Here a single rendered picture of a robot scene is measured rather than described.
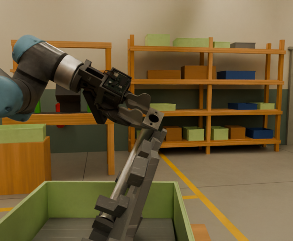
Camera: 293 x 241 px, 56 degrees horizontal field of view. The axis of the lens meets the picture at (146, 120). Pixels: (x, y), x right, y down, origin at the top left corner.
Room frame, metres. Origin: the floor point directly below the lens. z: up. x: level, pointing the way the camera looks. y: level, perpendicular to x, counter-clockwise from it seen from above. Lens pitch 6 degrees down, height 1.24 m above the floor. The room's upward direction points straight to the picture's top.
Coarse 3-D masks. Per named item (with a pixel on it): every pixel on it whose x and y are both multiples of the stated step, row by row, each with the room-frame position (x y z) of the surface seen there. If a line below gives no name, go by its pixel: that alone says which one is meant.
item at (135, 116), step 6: (120, 108) 0.65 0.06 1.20; (120, 114) 0.66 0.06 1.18; (126, 114) 0.65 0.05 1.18; (132, 114) 0.64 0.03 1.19; (138, 114) 0.64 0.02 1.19; (132, 120) 0.66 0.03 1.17; (138, 120) 0.65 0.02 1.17; (132, 126) 0.66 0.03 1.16; (138, 126) 0.66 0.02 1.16; (144, 126) 0.66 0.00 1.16
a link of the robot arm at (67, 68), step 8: (72, 56) 0.67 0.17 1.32; (64, 64) 0.64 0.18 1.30; (72, 64) 0.64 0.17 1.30; (80, 64) 0.65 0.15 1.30; (56, 72) 0.64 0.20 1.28; (64, 72) 0.63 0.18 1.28; (72, 72) 0.63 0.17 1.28; (56, 80) 0.65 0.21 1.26; (64, 80) 0.64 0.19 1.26; (72, 80) 0.64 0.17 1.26
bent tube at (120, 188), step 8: (152, 112) 0.68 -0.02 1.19; (160, 112) 0.69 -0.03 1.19; (144, 120) 0.66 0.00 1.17; (152, 120) 0.70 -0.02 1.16; (160, 120) 0.67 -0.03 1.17; (152, 128) 0.66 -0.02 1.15; (144, 136) 0.71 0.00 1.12; (136, 144) 0.73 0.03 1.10; (136, 152) 0.73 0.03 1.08; (128, 160) 0.73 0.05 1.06; (128, 168) 0.71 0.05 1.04; (120, 176) 0.69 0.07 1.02; (120, 184) 0.67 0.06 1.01; (128, 184) 0.68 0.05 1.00; (112, 192) 0.66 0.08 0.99; (120, 192) 0.65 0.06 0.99; (104, 216) 0.60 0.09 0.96; (112, 216) 0.61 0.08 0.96
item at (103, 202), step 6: (102, 198) 0.55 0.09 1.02; (108, 198) 0.56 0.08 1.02; (120, 198) 0.54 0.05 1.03; (126, 198) 0.54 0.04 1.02; (96, 204) 0.55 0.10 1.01; (102, 204) 0.55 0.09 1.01; (108, 204) 0.55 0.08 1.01; (114, 204) 0.56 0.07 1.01; (120, 204) 0.53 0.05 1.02; (126, 204) 0.53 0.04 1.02; (102, 210) 0.55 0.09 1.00; (108, 210) 0.55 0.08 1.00; (114, 210) 0.54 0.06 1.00; (120, 210) 0.54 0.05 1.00
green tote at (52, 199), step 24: (48, 192) 0.83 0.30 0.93; (72, 192) 0.83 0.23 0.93; (96, 192) 0.83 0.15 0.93; (168, 192) 0.83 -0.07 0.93; (24, 216) 0.67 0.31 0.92; (48, 216) 0.83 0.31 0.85; (72, 216) 0.83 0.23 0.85; (144, 216) 0.83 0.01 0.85; (168, 216) 0.83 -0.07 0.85; (0, 240) 0.56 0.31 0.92; (24, 240) 0.67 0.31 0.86; (192, 240) 0.50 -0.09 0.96
